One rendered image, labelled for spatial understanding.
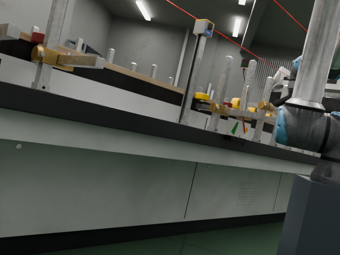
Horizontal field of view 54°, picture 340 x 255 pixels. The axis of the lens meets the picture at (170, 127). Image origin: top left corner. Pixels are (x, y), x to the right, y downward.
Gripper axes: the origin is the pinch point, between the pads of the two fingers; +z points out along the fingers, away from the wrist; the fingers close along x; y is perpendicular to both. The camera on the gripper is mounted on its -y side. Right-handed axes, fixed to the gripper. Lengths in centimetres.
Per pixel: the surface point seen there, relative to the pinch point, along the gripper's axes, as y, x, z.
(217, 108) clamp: -23.5, -33.0, -1.4
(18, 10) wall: -516, 26, -136
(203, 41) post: -24, -55, -30
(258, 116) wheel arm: -2.3, -26.6, -0.4
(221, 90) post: -24.6, -31.0, -11.6
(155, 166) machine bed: -48, -47, 37
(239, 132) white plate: -24.6, -5.9, 8.6
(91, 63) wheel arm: -2, -127, 1
